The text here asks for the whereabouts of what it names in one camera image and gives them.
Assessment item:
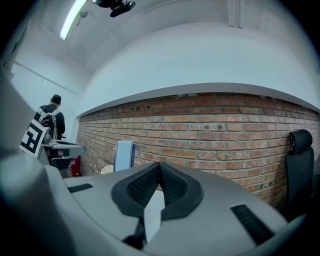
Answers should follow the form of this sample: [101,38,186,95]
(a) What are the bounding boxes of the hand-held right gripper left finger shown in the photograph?
[63,161,162,241]

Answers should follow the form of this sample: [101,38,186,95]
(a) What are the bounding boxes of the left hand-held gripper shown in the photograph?
[18,118,87,159]

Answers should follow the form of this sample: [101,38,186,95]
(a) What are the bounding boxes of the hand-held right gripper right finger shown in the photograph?
[144,161,289,256]

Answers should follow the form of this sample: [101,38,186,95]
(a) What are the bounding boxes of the red container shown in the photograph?
[70,155,82,177]

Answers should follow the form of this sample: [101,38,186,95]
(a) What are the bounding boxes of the black office chair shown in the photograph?
[284,129,320,221]

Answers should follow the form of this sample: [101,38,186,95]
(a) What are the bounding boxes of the ceiling tube light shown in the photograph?
[59,0,89,41]

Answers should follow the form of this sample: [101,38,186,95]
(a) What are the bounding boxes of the white ceiling pipe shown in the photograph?
[227,0,245,29]

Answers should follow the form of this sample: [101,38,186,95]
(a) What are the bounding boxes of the black ceiling camera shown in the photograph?
[92,0,137,19]

